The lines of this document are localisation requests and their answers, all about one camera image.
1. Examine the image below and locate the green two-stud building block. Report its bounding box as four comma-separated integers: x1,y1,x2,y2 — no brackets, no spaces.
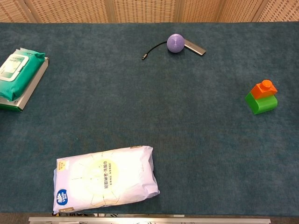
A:
244,91,279,115

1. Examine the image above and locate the small orange building block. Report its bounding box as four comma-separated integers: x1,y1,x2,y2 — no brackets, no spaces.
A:
251,79,278,100

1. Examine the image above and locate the blue felt table mat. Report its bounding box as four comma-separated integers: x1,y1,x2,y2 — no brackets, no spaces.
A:
0,22,299,217

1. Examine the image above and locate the purple ball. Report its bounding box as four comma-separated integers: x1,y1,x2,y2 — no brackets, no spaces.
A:
166,34,185,54

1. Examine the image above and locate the lavender tissue pack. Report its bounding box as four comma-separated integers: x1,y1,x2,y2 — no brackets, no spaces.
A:
52,145,161,215

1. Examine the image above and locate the woven beige folding screen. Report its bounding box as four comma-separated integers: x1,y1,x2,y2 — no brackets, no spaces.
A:
0,0,299,23

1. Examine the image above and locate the flat grey green box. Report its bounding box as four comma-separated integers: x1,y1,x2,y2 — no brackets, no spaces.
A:
0,57,50,112

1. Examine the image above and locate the green wet wipes pack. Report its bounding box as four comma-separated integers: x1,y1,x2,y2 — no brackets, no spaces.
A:
0,48,46,101

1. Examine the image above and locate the black short cable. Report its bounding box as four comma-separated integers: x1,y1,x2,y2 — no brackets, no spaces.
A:
142,41,168,61

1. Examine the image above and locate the aluminium profile rail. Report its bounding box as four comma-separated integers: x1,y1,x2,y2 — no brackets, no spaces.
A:
28,216,271,224

